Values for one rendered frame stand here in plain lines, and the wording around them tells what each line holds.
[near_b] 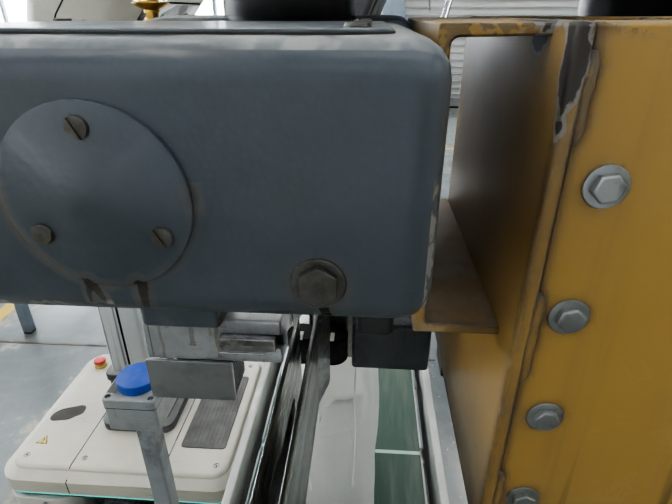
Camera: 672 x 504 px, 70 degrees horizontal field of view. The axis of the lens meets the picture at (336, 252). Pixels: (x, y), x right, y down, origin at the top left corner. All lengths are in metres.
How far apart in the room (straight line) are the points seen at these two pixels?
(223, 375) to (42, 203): 0.38
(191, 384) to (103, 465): 0.98
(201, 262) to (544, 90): 0.17
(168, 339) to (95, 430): 1.12
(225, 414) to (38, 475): 0.50
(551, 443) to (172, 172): 0.26
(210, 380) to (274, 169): 0.41
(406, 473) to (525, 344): 0.99
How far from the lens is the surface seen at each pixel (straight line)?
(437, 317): 0.30
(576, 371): 0.30
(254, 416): 1.31
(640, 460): 0.36
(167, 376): 0.57
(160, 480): 0.94
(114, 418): 0.82
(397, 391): 1.43
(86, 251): 0.20
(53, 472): 1.60
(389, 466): 1.25
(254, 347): 0.50
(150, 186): 0.18
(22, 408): 2.25
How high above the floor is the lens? 1.34
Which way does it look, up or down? 26 degrees down
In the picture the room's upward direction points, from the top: straight up
